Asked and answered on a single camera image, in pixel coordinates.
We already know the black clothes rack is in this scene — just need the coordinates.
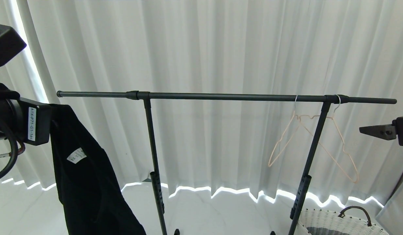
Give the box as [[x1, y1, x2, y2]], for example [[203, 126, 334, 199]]
[[57, 90, 397, 235]]

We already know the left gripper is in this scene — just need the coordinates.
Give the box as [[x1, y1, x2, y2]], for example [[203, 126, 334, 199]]
[[0, 82, 53, 146]]

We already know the white curtain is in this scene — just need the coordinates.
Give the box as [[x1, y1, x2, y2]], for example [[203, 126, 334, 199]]
[[0, 0, 403, 209]]

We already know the white laundry basket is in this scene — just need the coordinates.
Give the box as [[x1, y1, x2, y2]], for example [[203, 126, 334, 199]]
[[296, 206, 389, 235]]

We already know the black garment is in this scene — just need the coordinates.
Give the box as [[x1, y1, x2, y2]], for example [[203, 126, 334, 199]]
[[50, 104, 146, 235]]

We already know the pink clothes hanger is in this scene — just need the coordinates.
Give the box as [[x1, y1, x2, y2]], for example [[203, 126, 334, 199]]
[[298, 95, 359, 184], [268, 96, 301, 167]]

